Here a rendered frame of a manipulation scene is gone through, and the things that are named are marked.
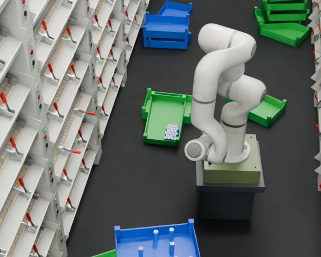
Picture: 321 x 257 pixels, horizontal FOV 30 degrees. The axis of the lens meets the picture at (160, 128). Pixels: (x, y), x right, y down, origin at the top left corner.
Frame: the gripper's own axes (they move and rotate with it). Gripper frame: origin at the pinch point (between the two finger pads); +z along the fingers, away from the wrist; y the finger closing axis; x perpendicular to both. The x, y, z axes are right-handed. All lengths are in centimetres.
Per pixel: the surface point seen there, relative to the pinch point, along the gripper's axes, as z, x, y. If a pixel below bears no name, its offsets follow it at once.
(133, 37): 121, 78, 66
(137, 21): 137, 79, 79
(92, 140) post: 30, 71, 3
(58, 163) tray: -27, 62, -3
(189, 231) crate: -40, 2, -30
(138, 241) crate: -47, 20, -33
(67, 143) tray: -17, 62, 5
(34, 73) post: -74, 44, 33
